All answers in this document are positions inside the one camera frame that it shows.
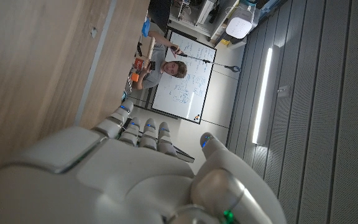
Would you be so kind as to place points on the seated person in grey shirt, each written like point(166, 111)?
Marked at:
point(155, 77)

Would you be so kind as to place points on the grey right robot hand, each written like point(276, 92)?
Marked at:
point(120, 180)

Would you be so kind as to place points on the small orange block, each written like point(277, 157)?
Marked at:
point(134, 77)

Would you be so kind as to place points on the red soup can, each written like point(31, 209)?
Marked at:
point(138, 63)

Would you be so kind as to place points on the white rounded appliance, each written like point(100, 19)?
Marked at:
point(238, 26)

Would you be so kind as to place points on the long grabber stick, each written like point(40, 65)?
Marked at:
point(210, 62)

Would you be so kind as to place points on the white shelf unit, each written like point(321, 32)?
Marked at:
point(204, 18)

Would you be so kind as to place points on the black phone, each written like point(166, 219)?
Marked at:
point(152, 65)

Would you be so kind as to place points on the long ceiling light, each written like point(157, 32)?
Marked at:
point(262, 93)

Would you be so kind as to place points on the whiteboard on black stand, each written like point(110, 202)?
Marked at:
point(182, 93)

